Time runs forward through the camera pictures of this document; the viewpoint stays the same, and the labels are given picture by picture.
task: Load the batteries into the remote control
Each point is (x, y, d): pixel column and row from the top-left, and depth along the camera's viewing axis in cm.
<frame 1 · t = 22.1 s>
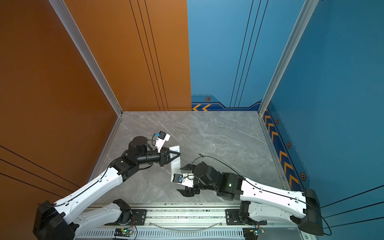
left hand: (178, 153, 70), fingers closed
right hand: (179, 177, 66), fingers open
black AAA battery upper: (200, 155, 97), on the table

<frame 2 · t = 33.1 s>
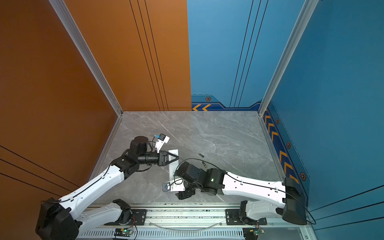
left hand: (177, 157, 72), fingers closed
right hand: (174, 182, 69), fingers open
the named things where they were.

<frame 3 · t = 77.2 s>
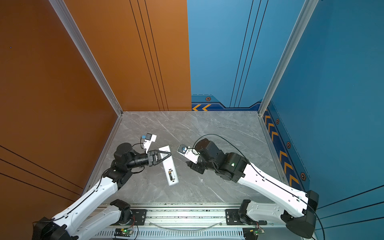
left hand: (169, 155, 68), fingers closed
right hand: (188, 155, 68), fingers open
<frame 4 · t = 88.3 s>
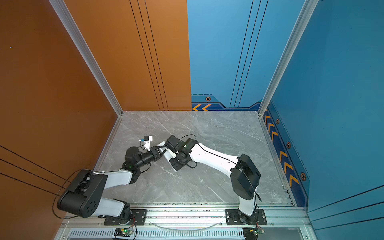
left hand: (168, 147, 82), fingers closed
right hand: (174, 165, 80), fingers closed
